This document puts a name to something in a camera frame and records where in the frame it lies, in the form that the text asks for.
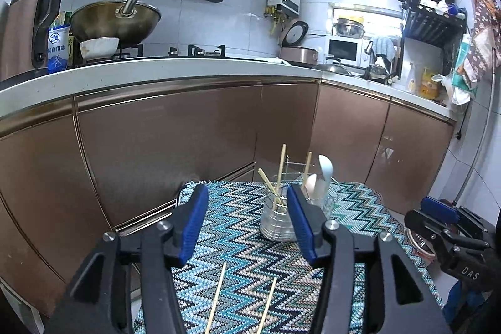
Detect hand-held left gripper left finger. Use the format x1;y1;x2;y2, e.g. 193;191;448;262
43;184;209;334

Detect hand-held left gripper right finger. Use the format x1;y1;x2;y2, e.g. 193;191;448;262
287;185;455;334

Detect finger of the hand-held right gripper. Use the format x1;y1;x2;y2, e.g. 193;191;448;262
420;196;494;241
404;209;460;272

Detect wire utensil holder clear cup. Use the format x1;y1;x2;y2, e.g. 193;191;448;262
260;158;337;243

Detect white ceramic spoon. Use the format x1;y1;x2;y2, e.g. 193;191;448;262
313;179;331;200

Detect pink ceramic spoon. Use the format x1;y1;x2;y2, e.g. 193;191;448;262
303;174;318;198

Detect bamboo chopstick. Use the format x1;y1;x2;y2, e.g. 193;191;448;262
205;262;228;334
301;151;313;190
276;144;287;209
257;168;283;208
256;277;278;334

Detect light blue ceramic spoon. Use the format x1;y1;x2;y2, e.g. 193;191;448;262
318;155;334;182

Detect person's right hand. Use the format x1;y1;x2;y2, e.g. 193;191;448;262
446;280;476;325

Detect zigzag knitted mat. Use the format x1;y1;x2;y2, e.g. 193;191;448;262
133;181;447;334

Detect brown base cabinets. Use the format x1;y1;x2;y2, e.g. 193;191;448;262
0;78;457;319

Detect yellow bottle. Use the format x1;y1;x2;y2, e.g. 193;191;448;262
421;68;441;100

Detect plastic bags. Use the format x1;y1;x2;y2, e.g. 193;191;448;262
440;33;480;105

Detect dark small pot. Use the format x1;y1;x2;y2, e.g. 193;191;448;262
364;64;398;82

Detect white kitchen countertop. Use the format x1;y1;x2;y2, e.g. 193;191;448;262
0;56;458;121

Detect glass pot lid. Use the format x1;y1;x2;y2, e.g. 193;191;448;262
315;58;353;75

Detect blue towel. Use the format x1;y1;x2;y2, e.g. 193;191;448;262
370;37;396;63

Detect gas stove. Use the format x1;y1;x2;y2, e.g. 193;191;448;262
74;44;282;66

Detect pink rice cooker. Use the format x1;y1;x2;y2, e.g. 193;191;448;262
279;20;318;66

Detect white microwave oven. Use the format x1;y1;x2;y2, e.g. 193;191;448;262
327;35;363;65

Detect black dish rack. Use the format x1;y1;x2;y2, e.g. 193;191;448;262
397;0;468;80

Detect patterned hanging cloth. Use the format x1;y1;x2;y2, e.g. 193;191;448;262
467;0;501;78

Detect kitchen window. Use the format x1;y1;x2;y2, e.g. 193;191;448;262
329;3;404;41

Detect stacked steel pots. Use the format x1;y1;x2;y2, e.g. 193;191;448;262
333;16;366;38

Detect white ceramic bowl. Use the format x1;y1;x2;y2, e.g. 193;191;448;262
79;37;120;61

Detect blue white salt bag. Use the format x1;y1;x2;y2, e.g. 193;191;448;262
47;27;71;74

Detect seasoning bottle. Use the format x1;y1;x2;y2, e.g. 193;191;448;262
59;11;75;66

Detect brown electric kettle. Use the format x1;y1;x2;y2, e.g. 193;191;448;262
0;0;73;82

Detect metal flexible hose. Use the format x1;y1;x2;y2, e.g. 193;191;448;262
456;81;501;202

